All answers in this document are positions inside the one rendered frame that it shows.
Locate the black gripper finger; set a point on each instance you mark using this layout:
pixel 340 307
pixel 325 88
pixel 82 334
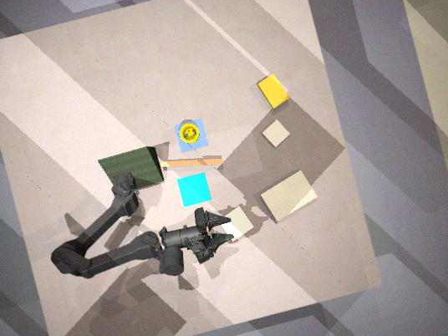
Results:
pixel 214 220
pixel 220 238

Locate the tan rectangular bar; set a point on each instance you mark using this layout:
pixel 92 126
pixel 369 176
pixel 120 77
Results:
pixel 191 162

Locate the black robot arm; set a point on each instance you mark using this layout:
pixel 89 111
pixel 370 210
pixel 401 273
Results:
pixel 69 258

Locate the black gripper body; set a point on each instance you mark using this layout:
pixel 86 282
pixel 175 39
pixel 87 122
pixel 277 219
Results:
pixel 200 229

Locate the yellow cup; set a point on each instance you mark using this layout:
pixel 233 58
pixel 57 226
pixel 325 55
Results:
pixel 191 138

